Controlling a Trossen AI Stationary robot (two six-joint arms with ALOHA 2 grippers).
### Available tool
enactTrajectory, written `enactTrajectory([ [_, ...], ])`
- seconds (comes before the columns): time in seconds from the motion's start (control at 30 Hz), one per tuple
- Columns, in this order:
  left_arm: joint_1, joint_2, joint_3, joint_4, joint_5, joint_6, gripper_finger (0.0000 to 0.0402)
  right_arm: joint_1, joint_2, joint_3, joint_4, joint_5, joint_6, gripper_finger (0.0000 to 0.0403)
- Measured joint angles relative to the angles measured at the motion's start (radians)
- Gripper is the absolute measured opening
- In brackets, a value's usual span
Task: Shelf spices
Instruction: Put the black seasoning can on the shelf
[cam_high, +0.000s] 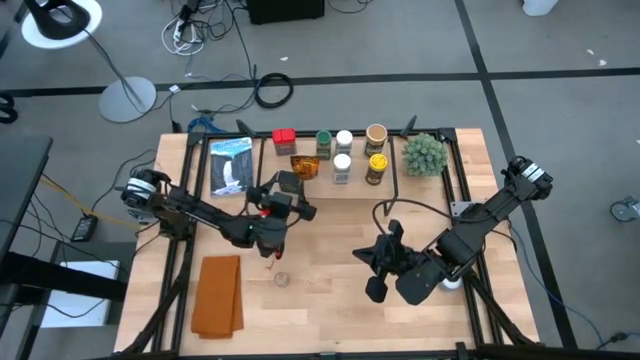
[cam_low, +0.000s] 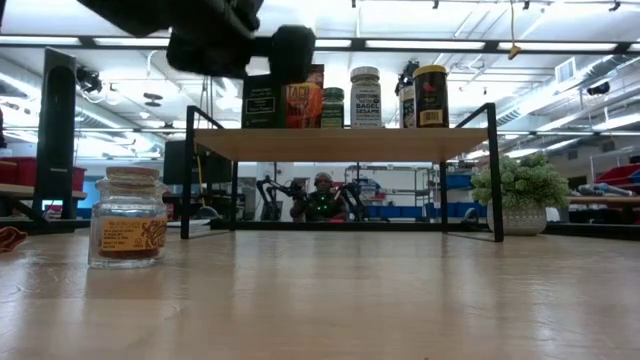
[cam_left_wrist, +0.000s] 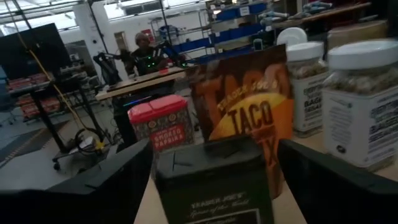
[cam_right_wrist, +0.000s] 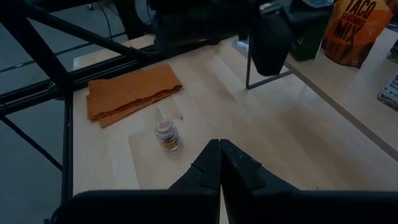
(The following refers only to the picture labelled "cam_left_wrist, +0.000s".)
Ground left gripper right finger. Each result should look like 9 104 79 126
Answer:
277 138 398 224

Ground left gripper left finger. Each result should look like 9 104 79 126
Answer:
0 138 154 224

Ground everything bagel seasoning jar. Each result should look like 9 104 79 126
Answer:
321 38 398 172
285 40 330 139

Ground green black pepper tin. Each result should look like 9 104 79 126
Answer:
154 134 275 224

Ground orange taco seasoning packet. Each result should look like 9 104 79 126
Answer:
188 44 295 200

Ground smoked paprika tin red lid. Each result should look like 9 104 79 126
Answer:
127 94 196 180

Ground red storage bins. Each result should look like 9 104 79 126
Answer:
7 73 62 118

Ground background wooden desk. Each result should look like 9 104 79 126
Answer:
95 66 188 102

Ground black flat screen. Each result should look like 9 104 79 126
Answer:
0 22 73 82

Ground person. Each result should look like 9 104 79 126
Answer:
123 32 170 77

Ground white round container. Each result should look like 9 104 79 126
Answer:
276 27 308 47

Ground background wooden table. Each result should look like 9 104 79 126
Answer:
270 2 373 30

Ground blue storage bins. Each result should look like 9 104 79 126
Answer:
172 1 270 65

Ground black wire shelf rack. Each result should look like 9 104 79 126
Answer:
132 130 398 224

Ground yellow cable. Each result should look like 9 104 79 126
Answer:
12 0 105 150

